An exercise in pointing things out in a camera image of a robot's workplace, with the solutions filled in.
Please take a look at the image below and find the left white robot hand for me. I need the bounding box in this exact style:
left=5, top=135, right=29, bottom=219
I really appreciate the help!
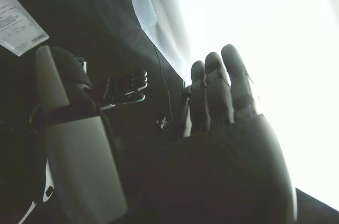
left=15, top=44, right=298, bottom=224

